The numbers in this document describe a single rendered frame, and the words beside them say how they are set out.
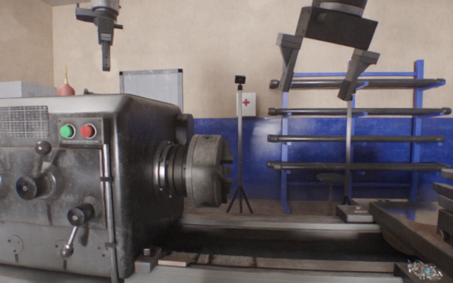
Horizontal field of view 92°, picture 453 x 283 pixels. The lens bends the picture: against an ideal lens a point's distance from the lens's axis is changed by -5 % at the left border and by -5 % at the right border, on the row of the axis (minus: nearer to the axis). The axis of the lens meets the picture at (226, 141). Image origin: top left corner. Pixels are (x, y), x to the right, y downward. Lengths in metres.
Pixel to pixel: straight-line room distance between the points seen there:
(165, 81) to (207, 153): 3.42
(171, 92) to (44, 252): 3.43
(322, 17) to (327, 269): 0.65
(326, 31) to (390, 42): 4.06
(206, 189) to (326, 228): 0.54
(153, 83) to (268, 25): 2.08
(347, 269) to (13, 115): 1.02
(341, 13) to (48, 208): 0.80
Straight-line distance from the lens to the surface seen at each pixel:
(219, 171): 0.69
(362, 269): 0.84
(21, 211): 0.84
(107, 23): 0.90
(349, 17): 0.49
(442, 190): 0.82
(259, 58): 3.93
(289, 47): 0.46
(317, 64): 4.03
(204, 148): 0.72
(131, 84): 4.32
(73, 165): 0.69
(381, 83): 3.90
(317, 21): 0.46
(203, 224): 1.03
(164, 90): 4.06
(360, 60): 0.53
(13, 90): 4.23
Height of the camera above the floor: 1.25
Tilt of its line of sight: 4 degrees down
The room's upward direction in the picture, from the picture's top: straight up
